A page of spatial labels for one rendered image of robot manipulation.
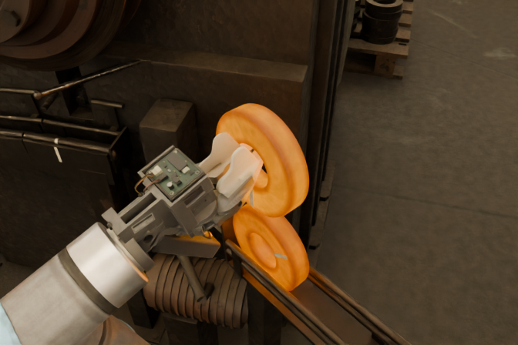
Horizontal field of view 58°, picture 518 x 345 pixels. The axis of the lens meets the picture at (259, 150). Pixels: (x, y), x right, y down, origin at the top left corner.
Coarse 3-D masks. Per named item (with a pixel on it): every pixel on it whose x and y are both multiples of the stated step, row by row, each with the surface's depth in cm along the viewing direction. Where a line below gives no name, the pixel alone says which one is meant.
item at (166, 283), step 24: (168, 264) 94; (216, 264) 95; (144, 288) 95; (168, 288) 92; (216, 288) 91; (240, 288) 90; (168, 312) 97; (192, 312) 92; (216, 312) 90; (240, 312) 90; (168, 336) 105; (192, 336) 102; (216, 336) 118
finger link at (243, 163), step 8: (240, 152) 55; (248, 152) 56; (256, 152) 59; (232, 160) 55; (240, 160) 56; (248, 160) 57; (256, 160) 58; (232, 168) 55; (240, 168) 56; (248, 168) 58; (256, 168) 58; (224, 176) 55; (232, 176) 56; (240, 176) 57; (248, 176) 57; (256, 176) 58; (224, 184) 56; (232, 184) 57; (240, 184) 57; (224, 192) 56; (232, 192) 56
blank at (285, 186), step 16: (240, 112) 58; (256, 112) 57; (272, 112) 57; (224, 128) 62; (240, 128) 59; (256, 128) 56; (272, 128) 56; (288, 128) 57; (256, 144) 58; (272, 144) 55; (288, 144) 56; (272, 160) 56; (288, 160) 55; (304, 160) 57; (272, 176) 58; (288, 176) 55; (304, 176) 57; (256, 192) 63; (272, 192) 60; (288, 192) 57; (304, 192) 58; (256, 208) 65; (272, 208) 61; (288, 208) 58
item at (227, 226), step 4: (232, 216) 79; (228, 220) 79; (232, 220) 80; (224, 224) 79; (228, 224) 80; (232, 224) 80; (220, 228) 79; (224, 228) 79; (228, 228) 80; (232, 228) 81; (224, 232) 80; (228, 232) 80; (232, 232) 81; (224, 236) 80; (228, 236) 81; (232, 236) 82; (224, 240) 81; (232, 240) 82; (236, 240) 83; (224, 244) 81; (236, 244) 83; (224, 248) 82; (240, 248) 85; (224, 252) 83; (228, 256) 84; (228, 260) 84
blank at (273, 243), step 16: (240, 208) 75; (240, 224) 77; (256, 224) 73; (272, 224) 70; (288, 224) 70; (240, 240) 80; (256, 240) 79; (272, 240) 71; (288, 240) 69; (256, 256) 78; (272, 256) 78; (288, 256) 69; (304, 256) 71; (272, 272) 76; (288, 272) 71; (304, 272) 72; (288, 288) 74
